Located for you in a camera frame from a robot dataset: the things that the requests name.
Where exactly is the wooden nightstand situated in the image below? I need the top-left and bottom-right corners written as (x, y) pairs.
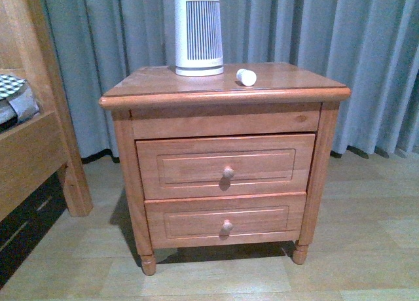
top-left (99, 63), bottom-right (351, 275)

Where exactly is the wooden bed frame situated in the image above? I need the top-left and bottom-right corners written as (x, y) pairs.
top-left (1, 0), bottom-right (93, 219)

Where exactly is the white ribbed air purifier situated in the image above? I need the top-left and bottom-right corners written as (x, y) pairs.
top-left (175, 0), bottom-right (224, 77)

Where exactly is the grey checkered bedding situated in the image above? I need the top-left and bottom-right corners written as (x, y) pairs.
top-left (1, 74), bottom-right (39, 132)

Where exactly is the white medicine bottle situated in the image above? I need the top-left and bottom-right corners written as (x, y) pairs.
top-left (236, 69), bottom-right (257, 86)

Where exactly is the wooden drawer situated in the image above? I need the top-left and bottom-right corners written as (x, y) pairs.
top-left (145, 192), bottom-right (306, 243)
top-left (136, 133), bottom-right (315, 200)

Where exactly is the grey curtain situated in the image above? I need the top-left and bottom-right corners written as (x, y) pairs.
top-left (41, 0), bottom-right (418, 158)

